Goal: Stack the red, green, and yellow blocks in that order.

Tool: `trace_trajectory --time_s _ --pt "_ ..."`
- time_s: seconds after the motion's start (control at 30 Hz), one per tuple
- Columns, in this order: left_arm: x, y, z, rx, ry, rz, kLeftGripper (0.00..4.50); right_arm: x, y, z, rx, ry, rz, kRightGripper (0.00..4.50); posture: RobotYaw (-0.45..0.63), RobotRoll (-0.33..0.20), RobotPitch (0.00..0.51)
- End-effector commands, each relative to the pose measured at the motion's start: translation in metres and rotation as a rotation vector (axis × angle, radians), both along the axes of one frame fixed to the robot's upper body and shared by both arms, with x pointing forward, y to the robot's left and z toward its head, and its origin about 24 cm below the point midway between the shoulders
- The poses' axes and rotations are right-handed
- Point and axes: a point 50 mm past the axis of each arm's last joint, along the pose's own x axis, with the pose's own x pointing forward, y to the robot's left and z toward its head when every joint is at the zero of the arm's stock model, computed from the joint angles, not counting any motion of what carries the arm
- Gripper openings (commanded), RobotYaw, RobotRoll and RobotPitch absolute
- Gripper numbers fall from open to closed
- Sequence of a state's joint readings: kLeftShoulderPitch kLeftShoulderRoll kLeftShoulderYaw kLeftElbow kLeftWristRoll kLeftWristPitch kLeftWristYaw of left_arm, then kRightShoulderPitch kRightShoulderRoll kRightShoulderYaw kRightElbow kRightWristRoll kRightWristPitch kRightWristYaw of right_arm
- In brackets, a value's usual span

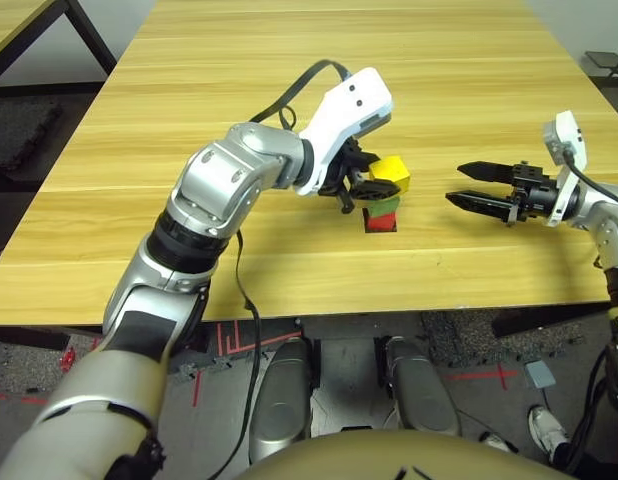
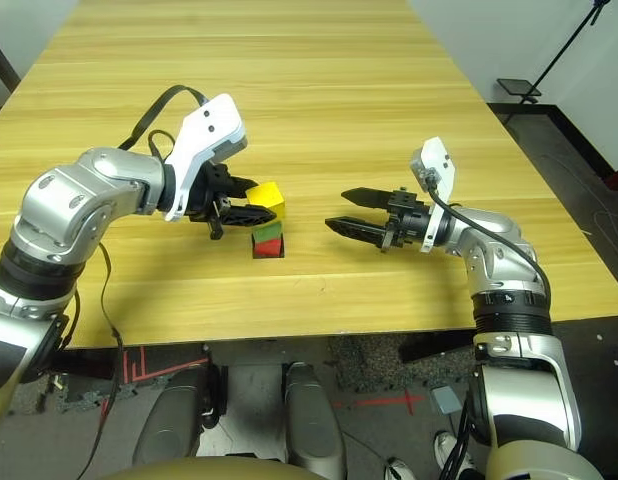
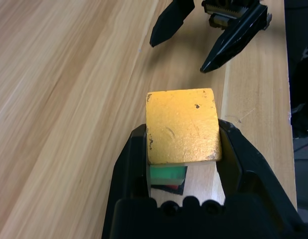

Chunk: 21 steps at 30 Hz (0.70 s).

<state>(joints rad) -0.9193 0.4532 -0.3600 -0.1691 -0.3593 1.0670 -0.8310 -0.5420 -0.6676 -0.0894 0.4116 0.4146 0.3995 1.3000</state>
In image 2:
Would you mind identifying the grey square floor pad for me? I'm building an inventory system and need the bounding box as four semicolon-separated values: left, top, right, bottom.
430;385;464;415

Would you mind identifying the black stand tray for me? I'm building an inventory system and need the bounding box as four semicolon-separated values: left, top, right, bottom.
496;77;544;104

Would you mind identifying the olive robot torso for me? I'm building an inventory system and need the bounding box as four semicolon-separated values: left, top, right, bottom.
101;454;335;480

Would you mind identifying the black table leg foot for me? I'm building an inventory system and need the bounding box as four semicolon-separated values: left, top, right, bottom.
398;332;475;364

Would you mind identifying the green cube block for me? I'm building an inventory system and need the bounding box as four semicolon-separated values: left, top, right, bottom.
252;219;284;245

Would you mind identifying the black floor stand pole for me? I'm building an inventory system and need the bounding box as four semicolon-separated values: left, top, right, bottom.
503;0;610;124

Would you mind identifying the black slanted bar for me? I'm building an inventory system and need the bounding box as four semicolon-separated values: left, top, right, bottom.
0;34;20;96

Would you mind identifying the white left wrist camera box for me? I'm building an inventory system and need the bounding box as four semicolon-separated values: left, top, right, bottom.
162;93;249;223

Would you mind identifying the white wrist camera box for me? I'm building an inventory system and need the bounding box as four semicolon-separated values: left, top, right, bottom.
410;137;459;254
162;93;249;223

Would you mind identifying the black left wrist camera cable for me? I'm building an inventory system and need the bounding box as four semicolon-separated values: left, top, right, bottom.
78;84;210;480

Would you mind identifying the grey right robot leg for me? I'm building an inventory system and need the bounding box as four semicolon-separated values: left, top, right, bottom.
283;362;348;480

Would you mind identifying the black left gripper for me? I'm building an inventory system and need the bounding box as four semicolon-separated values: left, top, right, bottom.
188;162;278;241

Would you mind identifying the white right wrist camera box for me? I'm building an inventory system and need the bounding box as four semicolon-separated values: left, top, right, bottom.
410;137;459;254

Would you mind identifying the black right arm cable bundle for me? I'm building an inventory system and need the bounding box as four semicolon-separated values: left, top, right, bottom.
436;389;478;480

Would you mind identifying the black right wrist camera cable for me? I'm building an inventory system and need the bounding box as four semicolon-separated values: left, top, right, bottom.
426;172;551;309

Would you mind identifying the grey robot leg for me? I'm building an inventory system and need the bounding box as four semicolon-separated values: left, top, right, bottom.
133;364;223;466
283;362;348;480

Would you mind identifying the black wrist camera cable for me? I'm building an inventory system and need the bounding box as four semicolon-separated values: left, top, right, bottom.
78;84;210;480
426;172;551;309

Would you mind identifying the white bystander shoe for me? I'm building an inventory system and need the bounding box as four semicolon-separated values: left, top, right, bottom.
385;457;415;480
433;431;473;469

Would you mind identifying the grey left robot leg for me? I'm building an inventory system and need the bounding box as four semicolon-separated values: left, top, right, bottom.
133;364;223;466

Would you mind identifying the yellow cube block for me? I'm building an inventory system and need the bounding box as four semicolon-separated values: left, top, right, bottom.
245;181;286;221

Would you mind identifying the white robot pelvis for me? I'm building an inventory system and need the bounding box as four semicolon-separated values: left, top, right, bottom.
198;364;290;459

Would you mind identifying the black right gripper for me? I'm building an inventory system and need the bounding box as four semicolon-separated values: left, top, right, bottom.
324;185;438;254

